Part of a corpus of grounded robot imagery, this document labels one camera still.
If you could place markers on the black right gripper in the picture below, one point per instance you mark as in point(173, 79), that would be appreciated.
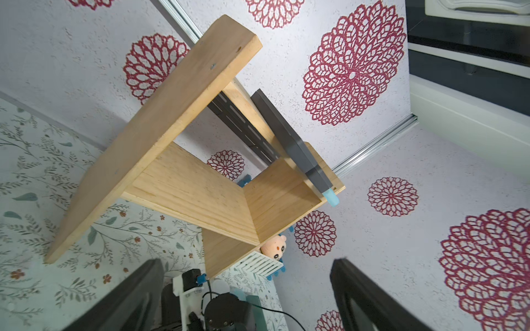
point(220, 311)

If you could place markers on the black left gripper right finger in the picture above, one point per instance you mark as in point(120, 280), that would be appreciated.
point(363, 305)

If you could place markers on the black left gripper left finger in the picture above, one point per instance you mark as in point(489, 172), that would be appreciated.
point(130, 306)

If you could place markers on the dark green pencil case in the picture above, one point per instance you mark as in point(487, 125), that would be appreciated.
point(258, 313)

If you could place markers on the light teal case top shelf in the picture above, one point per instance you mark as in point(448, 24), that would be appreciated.
point(331, 197)

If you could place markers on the black pencil case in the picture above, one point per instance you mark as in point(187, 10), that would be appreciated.
point(291, 142)

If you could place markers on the wooden two-tier shelf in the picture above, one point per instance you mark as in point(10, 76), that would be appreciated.
point(145, 165)

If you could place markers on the blue white toy crib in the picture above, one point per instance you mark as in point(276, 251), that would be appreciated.
point(261, 265)

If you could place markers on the plush doll orange striped shirt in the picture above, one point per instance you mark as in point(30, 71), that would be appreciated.
point(275, 247)

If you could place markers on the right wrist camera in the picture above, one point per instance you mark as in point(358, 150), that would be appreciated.
point(188, 288)

